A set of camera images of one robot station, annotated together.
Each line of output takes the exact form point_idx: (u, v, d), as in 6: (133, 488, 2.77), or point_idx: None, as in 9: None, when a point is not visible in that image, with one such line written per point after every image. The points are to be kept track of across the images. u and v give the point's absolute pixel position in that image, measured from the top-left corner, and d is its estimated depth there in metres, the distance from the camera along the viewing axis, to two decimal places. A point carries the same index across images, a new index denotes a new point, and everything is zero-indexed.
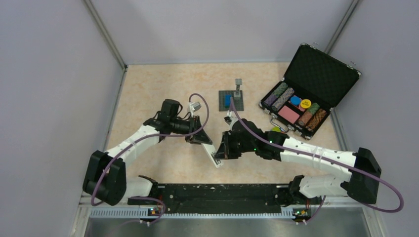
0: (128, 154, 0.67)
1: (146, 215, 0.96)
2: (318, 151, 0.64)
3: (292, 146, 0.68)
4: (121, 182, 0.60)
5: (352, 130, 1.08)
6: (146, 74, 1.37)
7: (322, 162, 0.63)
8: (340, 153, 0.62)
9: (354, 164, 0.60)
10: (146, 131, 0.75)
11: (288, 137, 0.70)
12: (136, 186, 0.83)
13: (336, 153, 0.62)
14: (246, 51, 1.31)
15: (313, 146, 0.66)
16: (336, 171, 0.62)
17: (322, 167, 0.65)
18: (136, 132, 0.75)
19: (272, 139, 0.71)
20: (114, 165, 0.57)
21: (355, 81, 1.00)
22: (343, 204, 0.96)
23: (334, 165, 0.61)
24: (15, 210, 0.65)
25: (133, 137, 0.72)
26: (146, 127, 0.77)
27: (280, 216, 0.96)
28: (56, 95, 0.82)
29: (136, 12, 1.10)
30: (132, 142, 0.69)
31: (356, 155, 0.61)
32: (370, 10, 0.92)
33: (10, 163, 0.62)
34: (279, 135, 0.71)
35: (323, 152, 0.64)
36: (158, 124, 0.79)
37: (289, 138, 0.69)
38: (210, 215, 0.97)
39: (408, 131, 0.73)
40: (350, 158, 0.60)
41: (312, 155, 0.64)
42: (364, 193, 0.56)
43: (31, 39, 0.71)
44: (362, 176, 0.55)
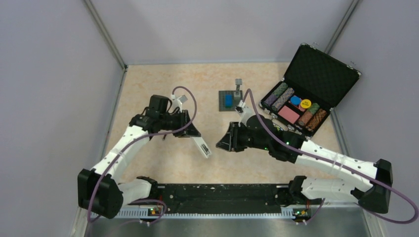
0: (116, 168, 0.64)
1: (146, 215, 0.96)
2: (339, 160, 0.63)
3: (310, 150, 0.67)
4: (116, 196, 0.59)
5: (352, 130, 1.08)
6: (146, 74, 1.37)
7: (342, 171, 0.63)
8: (360, 164, 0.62)
9: (374, 176, 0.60)
10: (132, 134, 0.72)
11: (306, 139, 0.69)
12: (135, 190, 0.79)
13: (356, 163, 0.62)
14: (246, 51, 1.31)
15: (333, 153, 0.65)
16: (354, 181, 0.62)
17: (339, 175, 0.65)
18: (122, 137, 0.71)
19: (288, 140, 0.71)
20: (104, 182, 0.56)
21: (355, 82, 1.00)
22: (344, 204, 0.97)
23: (354, 175, 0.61)
24: (14, 210, 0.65)
25: (119, 146, 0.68)
26: (134, 127, 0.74)
27: (280, 216, 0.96)
28: (56, 95, 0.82)
29: (137, 13, 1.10)
30: (118, 153, 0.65)
31: (376, 166, 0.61)
32: (370, 10, 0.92)
33: (9, 164, 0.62)
34: (297, 138, 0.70)
35: (344, 160, 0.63)
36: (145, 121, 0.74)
37: (307, 142, 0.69)
38: (210, 215, 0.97)
39: (408, 131, 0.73)
40: (371, 169, 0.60)
41: (333, 163, 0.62)
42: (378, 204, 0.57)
43: (31, 39, 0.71)
44: (383, 188, 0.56)
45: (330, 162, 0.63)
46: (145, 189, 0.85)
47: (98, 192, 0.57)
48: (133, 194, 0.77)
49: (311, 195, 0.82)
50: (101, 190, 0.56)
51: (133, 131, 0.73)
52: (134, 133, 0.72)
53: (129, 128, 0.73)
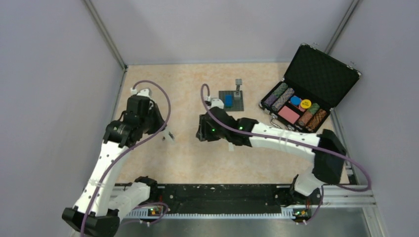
0: (99, 201, 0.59)
1: (146, 216, 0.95)
2: (284, 135, 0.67)
3: (260, 131, 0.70)
4: (107, 224, 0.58)
5: (352, 130, 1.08)
6: (146, 74, 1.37)
7: (287, 144, 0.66)
8: (305, 136, 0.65)
9: (316, 144, 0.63)
10: (109, 154, 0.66)
11: (258, 123, 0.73)
12: (134, 197, 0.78)
13: (300, 136, 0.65)
14: (246, 52, 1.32)
15: (279, 130, 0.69)
16: (301, 152, 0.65)
17: (289, 149, 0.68)
18: (99, 160, 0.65)
19: (242, 125, 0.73)
20: (89, 221, 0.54)
21: (355, 82, 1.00)
22: (344, 204, 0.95)
23: (298, 146, 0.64)
24: (15, 210, 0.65)
25: (96, 177, 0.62)
26: (110, 142, 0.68)
27: (280, 216, 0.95)
28: (56, 95, 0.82)
29: (136, 13, 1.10)
30: (98, 184, 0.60)
31: (318, 136, 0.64)
32: (370, 10, 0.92)
33: (10, 164, 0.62)
34: (249, 121, 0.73)
35: (289, 135, 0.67)
36: (120, 131, 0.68)
37: (258, 125, 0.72)
38: (209, 215, 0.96)
39: (409, 131, 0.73)
40: (313, 138, 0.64)
41: (278, 138, 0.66)
42: (327, 172, 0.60)
43: (31, 39, 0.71)
44: (324, 154, 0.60)
45: (275, 138, 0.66)
46: (145, 191, 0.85)
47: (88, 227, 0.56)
48: (131, 203, 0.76)
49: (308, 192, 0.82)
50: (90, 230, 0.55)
51: (108, 147, 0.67)
52: (113, 151, 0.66)
53: (104, 145, 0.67)
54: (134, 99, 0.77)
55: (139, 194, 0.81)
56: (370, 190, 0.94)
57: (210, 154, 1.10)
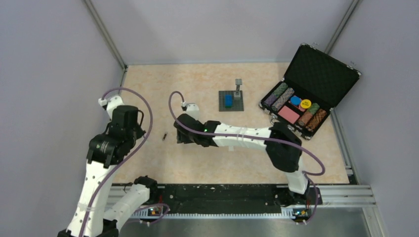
0: (91, 224, 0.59)
1: (146, 216, 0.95)
2: (241, 132, 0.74)
3: (222, 131, 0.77)
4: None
5: (352, 130, 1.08)
6: (146, 74, 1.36)
7: (244, 140, 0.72)
8: (258, 130, 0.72)
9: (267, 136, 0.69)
10: (95, 176, 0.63)
11: (220, 123, 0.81)
12: (133, 202, 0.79)
13: (255, 131, 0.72)
14: (246, 51, 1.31)
15: (238, 128, 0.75)
16: (257, 145, 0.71)
17: (247, 144, 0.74)
18: (86, 183, 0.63)
19: (207, 128, 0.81)
20: None
21: (355, 82, 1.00)
22: (344, 204, 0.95)
23: (253, 140, 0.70)
24: (15, 210, 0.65)
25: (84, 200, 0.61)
26: (95, 162, 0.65)
27: (281, 216, 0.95)
28: (55, 95, 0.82)
29: (136, 13, 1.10)
30: (88, 209, 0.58)
31: (270, 129, 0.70)
32: (371, 10, 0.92)
33: (10, 164, 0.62)
34: (213, 124, 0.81)
35: (245, 131, 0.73)
36: (104, 149, 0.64)
37: (220, 125, 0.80)
38: (209, 215, 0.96)
39: (409, 131, 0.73)
40: (265, 131, 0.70)
41: (236, 135, 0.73)
42: (283, 162, 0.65)
43: (32, 40, 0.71)
44: (273, 145, 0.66)
45: (232, 135, 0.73)
46: (145, 194, 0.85)
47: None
48: (130, 209, 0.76)
49: (303, 188, 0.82)
50: None
51: (94, 168, 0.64)
52: (98, 172, 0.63)
53: (89, 166, 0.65)
54: (118, 111, 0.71)
55: (138, 199, 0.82)
56: (370, 190, 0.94)
57: (210, 154, 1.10)
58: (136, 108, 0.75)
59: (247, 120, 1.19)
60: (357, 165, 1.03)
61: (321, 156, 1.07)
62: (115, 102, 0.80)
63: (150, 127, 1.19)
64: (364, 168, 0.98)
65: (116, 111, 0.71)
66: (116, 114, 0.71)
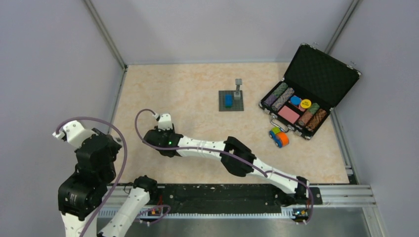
0: None
1: (146, 215, 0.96)
2: (200, 144, 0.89)
3: (184, 144, 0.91)
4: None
5: (352, 130, 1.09)
6: (146, 74, 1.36)
7: (204, 151, 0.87)
8: (215, 143, 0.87)
9: (222, 148, 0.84)
10: (73, 226, 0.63)
11: (182, 137, 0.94)
12: (132, 213, 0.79)
13: (213, 143, 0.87)
14: (247, 51, 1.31)
15: (197, 141, 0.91)
16: (214, 155, 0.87)
17: (205, 155, 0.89)
18: (66, 230, 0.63)
19: (171, 139, 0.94)
20: None
21: (355, 82, 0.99)
22: (344, 204, 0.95)
23: (211, 152, 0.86)
24: (16, 211, 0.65)
25: None
26: (69, 214, 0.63)
27: (280, 216, 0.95)
28: (55, 94, 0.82)
29: (136, 13, 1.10)
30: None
31: (224, 142, 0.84)
32: (370, 10, 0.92)
33: (10, 164, 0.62)
34: (176, 137, 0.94)
35: (205, 144, 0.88)
36: (75, 202, 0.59)
37: (182, 138, 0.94)
38: (210, 215, 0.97)
39: (409, 130, 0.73)
40: (220, 144, 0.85)
41: (196, 148, 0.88)
42: (235, 170, 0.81)
43: (32, 39, 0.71)
44: (224, 157, 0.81)
45: (193, 147, 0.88)
46: (145, 199, 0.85)
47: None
48: (129, 219, 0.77)
49: (290, 186, 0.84)
50: None
51: (70, 219, 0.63)
52: (75, 223, 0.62)
53: (65, 217, 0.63)
54: (81, 154, 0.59)
55: (138, 206, 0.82)
56: (370, 190, 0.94)
57: None
58: (104, 143, 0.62)
59: (247, 120, 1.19)
60: (357, 165, 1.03)
61: (321, 156, 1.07)
62: (75, 133, 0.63)
63: (150, 127, 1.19)
64: (364, 168, 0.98)
65: (79, 153, 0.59)
66: (80, 157, 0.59)
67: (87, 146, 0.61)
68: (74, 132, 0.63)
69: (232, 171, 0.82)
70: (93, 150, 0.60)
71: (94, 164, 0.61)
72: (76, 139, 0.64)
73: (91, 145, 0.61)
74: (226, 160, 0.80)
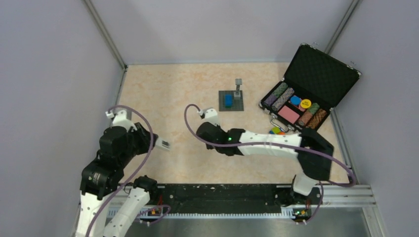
0: None
1: (146, 215, 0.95)
2: (269, 139, 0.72)
3: (247, 139, 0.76)
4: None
5: (352, 130, 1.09)
6: (146, 74, 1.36)
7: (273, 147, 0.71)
8: (287, 137, 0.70)
9: (298, 143, 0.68)
10: (89, 207, 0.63)
11: (244, 132, 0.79)
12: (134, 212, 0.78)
13: (284, 138, 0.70)
14: (246, 51, 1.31)
15: (264, 136, 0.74)
16: (284, 152, 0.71)
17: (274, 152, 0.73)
18: (81, 212, 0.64)
19: (231, 136, 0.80)
20: None
21: (355, 81, 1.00)
22: (344, 204, 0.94)
23: (282, 148, 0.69)
24: (15, 211, 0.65)
25: (81, 229, 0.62)
26: (88, 193, 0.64)
27: (280, 216, 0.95)
28: (55, 95, 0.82)
29: (136, 13, 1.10)
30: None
31: (300, 136, 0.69)
32: (370, 10, 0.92)
33: (10, 164, 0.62)
34: (237, 132, 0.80)
35: (273, 138, 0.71)
36: (97, 183, 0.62)
37: (245, 133, 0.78)
38: (210, 215, 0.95)
39: (409, 131, 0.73)
40: (295, 138, 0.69)
41: (263, 143, 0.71)
42: (313, 169, 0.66)
43: (31, 39, 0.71)
44: (305, 153, 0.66)
45: (259, 142, 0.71)
46: (145, 199, 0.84)
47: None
48: (130, 219, 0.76)
49: (306, 192, 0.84)
50: None
51: (88, 200, 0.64)
52: (92, 203, 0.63)
53: (83, 197, 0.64)
54: (104, 139, 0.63)
55: (138, 206, 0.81)
56: (370, 190, 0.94)
57: (210, 154, 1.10)
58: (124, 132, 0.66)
59: (247, 120, 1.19)
60: (357, 165, 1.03)
61: None
62: (120, 117, 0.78)
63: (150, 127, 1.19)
64: (364, 168, 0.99)
65: (103, 139, 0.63)
66: (104, 142, 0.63)
67: (109, 133, 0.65)
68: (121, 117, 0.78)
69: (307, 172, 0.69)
70: (115, 138, 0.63)
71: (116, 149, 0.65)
72: (119, 123, 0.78)
73: (112, 133, 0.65)
74: (308, 158, 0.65)
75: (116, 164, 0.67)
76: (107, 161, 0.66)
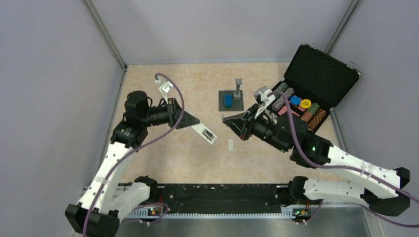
0: (104, 198, 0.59)
1: (146, 215, 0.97)
2: (366, 169, 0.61)
3: (338, 159, 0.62)
4: (109, 225, 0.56)
5: (351, 130, 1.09)
6: (146, 74, 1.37)
7: (369, 179, 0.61)
8: (385, 172, 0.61)
9: (398, 184, 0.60)
10: (115, 153, 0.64)
11: (332, 145, 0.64)
12: (135, 198, 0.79)
13: (382, 172, 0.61)
14: (246, 51, 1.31)
15: (359, 161, 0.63)
16: (377, 188, 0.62)
17: (361, 181, 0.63)
18: (104, 158, 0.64)
19: (314, 144, 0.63)
20: (92, 217, 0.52)
21: (355, 81, 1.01)
22: (343, 204, 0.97)
23: (380, 184, 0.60)
24: (15, 210, 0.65)
25: (101, 174, 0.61)
26: (116, 143, 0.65)
27: (280, 216, 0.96)
28: (56, 96, 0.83)
29: (136, 13, 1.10)
30: (103, 181, 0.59)
31: (399, 176, 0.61)
32: (370, 10, 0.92)
33: (9, 163, 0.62)
34: (322, 143, 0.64)
35: (371, 170, 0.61)
36: (125, 138, 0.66)
37: (333, 148, 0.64)
38: (210, 215, 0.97)
39: (409, 131, 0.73)
40: (394, 177, 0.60)
41: (362, 172, 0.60)
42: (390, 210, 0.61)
43: (31, 39, 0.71)
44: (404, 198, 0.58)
45: (358, 171, 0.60)
46: (145, 192, 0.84)
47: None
48: (131, 203, 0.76)
49: (313, 196, 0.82)
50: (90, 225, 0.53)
51: (115, 147, 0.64)
52: (119, 151, 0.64)
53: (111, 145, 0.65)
54: (128, 103, 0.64)
55: (139, 195, 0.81)
56: None
57: (210, 154, 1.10)
58: (146, 95, 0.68)
59: None
60: None
61: None
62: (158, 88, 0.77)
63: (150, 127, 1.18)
64: None
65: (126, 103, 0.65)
66: (129, 105, 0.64)
67: (132, 98, 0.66)
68: (160, 87, 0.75)
69: (377, 206, 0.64)
70: (138, 101, 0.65)
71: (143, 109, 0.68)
72: None
73: (135, 98, 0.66)
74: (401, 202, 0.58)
75: (142, 124, 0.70)
76: (133, 121, 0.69)
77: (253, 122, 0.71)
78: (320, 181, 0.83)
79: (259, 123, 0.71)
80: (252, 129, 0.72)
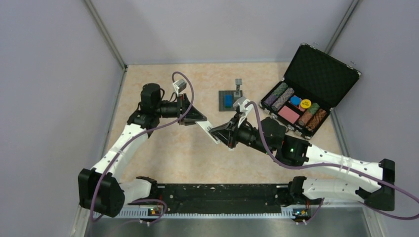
0: (117, 165, 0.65)
1: (146, 215, 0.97)
2: (346, 163, 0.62)
3: (316, 155, 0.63)
4: (116, 196, 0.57)
5: (352, 130, 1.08)
6: (146, 74, 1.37)
7: (350, 174, 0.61)
8: (366, 165, 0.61)
9: (381, 176, 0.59)
10: (131, 132, 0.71)
11: (310, 144, 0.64)
12: (137, 189, 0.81)
13: (362, 165, 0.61)
14: (246, 51, 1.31)
15: (338, 156, 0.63)
16: (362, 182, 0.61)
17: (347, 177, 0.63)
18: (121, 135, 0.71)
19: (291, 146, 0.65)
20: (105, 180, 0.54)
21: (355, 81, 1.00)
22: (343, 204, 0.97)
23: (362, 177, 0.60)
24: (14, 210, 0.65)
25: (118, 144, 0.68)
26: (131, 125, 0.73)
27: (280, 216, 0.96)
28: (56, 96, 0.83)
29: (137, 13, 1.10)
30: (118, 151, 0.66)
31: (382, 167, 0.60)
32: (370, 9, 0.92)
33: (8, 163, 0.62)
34: (299, 143, 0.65)
35: (351, 163, 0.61)
36: (140, 121, 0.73)
37: (311, 147, 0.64)
38: (210, 215, 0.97)
39: (409, 131, 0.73)
40: (376, 169, 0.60)
41: (340, 167, 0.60)
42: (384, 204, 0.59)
43: (31, 40, 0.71)
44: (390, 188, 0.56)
45: (337, 166, 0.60)
46: (146, 187, 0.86)
47: (100, 190, 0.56)
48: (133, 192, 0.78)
49: (311, 195, 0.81)
50: (102, 189, 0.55)
51: (131, 128, 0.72)
52: (134, 131, 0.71)
53: (128, 126, 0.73)
54: (144, 93, 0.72)
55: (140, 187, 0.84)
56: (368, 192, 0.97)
57: (210, 153, 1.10)
58: (159, 87, 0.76)
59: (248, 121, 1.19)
60: None
61: None
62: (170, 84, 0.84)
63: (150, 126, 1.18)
64: None
65: (143, 93, 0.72)
66: (145, 95, 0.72)
67: (148, 89, 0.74)
68: (174, 83, 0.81)
69: (370, 201, 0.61)
70: (153, 92, 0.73)
71: (157, 99, 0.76)
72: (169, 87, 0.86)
73: (150, 89, 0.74)
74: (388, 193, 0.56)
75: (155, 113, 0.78)
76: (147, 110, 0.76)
77: (238, 130, 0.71)
78: (318, 180, 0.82)
79: (243, 130, 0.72)
80: (238, 136, 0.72)
